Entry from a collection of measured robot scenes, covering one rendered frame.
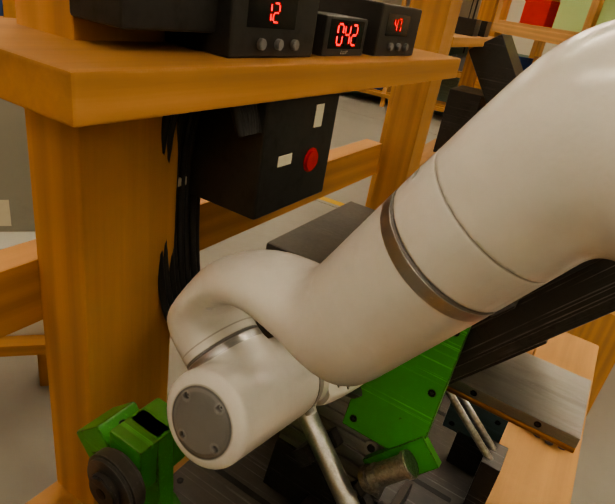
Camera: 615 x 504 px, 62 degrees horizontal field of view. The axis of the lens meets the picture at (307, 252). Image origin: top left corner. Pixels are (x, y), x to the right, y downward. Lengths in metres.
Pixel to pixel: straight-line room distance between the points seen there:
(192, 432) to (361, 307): 0.21
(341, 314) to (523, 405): 0.56
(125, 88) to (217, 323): 0.21
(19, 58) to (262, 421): 0.33
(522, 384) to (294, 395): 0.48
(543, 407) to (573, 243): 0.62
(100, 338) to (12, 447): 1.58
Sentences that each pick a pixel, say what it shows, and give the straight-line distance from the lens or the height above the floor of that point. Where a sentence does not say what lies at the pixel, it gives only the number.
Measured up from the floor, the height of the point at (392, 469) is 1.08.
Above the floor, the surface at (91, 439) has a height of 1.12.
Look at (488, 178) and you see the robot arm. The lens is 0.24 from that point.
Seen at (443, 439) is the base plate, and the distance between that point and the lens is 1.08.
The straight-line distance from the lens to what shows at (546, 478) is 1.11.
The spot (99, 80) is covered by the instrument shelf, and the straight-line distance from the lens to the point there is 0.42.
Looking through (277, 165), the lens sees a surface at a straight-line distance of 0.65.
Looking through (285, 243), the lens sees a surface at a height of 1.24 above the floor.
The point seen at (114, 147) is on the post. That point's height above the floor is 1.43.
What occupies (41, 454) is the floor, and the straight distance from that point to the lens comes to 2.20.
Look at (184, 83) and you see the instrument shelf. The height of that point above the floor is 1.53.
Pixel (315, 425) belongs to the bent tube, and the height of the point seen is 1.07.
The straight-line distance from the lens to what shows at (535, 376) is 0.92.
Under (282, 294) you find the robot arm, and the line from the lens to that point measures 0.37.
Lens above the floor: 1.61
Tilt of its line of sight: 26 degrees down
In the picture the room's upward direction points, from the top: 10 degrees clockwise
